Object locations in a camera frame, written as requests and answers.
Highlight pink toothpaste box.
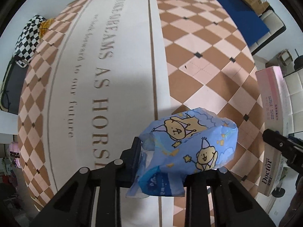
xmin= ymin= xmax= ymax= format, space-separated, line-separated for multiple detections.
xmin=256 ymin=66 xmax=293 ymax=196

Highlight blue cartoon tissue pack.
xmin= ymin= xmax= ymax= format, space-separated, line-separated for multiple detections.
xmin=126 ymin=108 xmax=238 ymax=198

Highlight white sofa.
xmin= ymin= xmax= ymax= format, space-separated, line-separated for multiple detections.
xmin=249 ymin=9 xmax=302 ymax=137

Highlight pink suitcase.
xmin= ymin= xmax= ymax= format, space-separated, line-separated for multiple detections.
xmin=6 ymin=141 xmax=22 ymax=169

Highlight blue mat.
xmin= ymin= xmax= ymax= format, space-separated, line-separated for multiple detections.
xmin=217 ymin=0 xmax=270 ymax=47

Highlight black folding cot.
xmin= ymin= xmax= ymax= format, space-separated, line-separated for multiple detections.
xmin=1 ymin=56 xmax=29 ymax=115

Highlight checkered tablecloth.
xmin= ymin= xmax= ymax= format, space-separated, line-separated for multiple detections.
xmin=18 ymin=0 xmax=264 ymax=211

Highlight black white checkered cloth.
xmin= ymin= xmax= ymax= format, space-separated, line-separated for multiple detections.
xmin=13 ymin=15 xmax=46 ymax=68

